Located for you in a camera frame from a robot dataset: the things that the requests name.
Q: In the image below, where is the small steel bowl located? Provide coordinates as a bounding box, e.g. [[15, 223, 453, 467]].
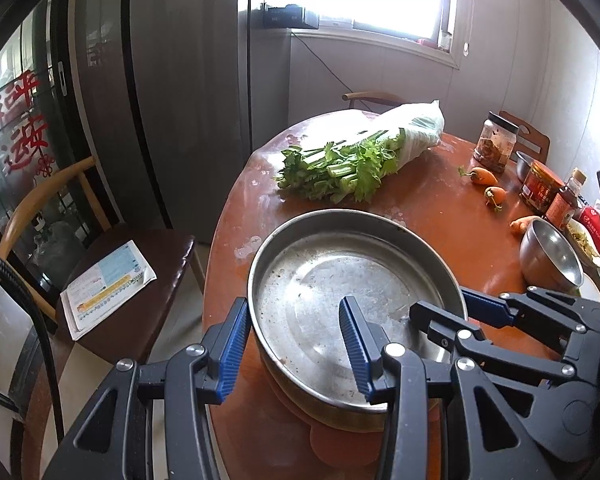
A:
[[519, 217, 585, 292]]

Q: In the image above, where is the red tissue packet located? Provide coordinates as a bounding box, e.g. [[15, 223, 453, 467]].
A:
[[577, 205, 600, 256]]

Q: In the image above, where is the black box device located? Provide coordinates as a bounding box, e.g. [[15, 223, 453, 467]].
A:
[[262, 4, 321, 29]]

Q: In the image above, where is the grey refrigerator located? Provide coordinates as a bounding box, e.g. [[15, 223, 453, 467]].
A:
[[45, 0, 253, 241]]

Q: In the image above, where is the dark steel bowl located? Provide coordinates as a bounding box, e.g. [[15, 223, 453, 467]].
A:
[[516, 150, 546, 183]]

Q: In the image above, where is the thin black wall cable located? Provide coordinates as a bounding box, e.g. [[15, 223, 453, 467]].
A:
[[292, 32, 368, 111]]

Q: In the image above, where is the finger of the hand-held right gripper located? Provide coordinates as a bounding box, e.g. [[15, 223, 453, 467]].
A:
[[409, 301, 596, 391], [460, 285, 600, 356]]

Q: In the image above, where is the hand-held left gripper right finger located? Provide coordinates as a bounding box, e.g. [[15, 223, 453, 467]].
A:
[[338, 296, 551, 480]]

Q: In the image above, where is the glass door with red lettering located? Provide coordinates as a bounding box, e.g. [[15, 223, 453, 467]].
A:
[[0, 25, 101, 286]]

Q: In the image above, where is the wooden chair with dark seat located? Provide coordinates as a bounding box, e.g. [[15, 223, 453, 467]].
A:
[[0, 156, 206, 366]]

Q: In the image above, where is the wooden chair with curved rail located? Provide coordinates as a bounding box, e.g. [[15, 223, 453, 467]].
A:
[[342, 91, 406, 111]]

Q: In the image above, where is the black-lidded pickle jar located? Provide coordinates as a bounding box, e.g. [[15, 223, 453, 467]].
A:
[[472, 111, 520, 175]]

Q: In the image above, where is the orange-capped sauce bottle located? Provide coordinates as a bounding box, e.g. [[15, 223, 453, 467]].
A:
[[545, 167, 588, 226]]

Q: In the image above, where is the black braided cable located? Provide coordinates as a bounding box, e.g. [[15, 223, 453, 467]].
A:
[[0, 240, 66, 446]]

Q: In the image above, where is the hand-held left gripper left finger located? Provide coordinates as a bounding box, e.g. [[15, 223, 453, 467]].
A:
[[55, 297, 253, 480]]

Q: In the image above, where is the white dish with food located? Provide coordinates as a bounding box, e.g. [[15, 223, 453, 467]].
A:
[[564, 217, 600, 268]]

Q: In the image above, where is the celery in plastic bag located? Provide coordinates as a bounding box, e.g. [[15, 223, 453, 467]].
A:
[[274, 101, 446, 205]]

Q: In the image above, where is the steel plate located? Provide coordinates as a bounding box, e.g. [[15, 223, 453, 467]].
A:
[[246, 209, 468, 413]]

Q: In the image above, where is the red-lidded sauce jar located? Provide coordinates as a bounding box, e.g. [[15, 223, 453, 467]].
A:
[[519, 160, 565, 212]]

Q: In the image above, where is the printed paper leaflet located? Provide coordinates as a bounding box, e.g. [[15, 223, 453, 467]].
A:
[[60, 240, 157, 342]]

